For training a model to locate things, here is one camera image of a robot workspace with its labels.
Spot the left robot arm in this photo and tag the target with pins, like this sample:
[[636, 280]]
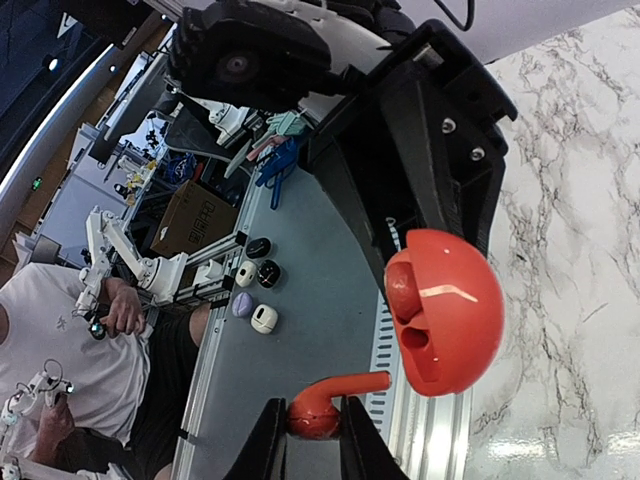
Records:
[[357, 43]]

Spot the small white robot arm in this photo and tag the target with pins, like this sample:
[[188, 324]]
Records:
[[159, 277]]

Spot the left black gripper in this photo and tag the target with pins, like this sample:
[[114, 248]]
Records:
[[417, 142]]

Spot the cardboard box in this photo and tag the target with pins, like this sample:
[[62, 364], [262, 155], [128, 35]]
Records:
[[194, 219]]

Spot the black charging case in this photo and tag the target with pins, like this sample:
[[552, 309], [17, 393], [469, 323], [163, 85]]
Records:
[[268, 274]]

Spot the red earbud charging case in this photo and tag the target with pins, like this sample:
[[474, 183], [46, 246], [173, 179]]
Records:
[[447, 309]]

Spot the white charging case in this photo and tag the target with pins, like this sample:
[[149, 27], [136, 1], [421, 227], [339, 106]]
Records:
[[264, 319]]

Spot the seated person white shirt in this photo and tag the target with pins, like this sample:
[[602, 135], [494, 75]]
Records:
[[131, 387]]

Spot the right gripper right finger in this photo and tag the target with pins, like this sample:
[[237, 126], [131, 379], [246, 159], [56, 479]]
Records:
[[363, 453]]

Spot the lilac charging case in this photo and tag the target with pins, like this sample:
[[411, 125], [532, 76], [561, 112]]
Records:
[[242, 305]]

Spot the red earbud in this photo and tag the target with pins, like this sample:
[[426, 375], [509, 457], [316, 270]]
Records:
[[312, 414]]

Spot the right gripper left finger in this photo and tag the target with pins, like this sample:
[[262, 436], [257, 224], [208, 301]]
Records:
[[263, 456]]

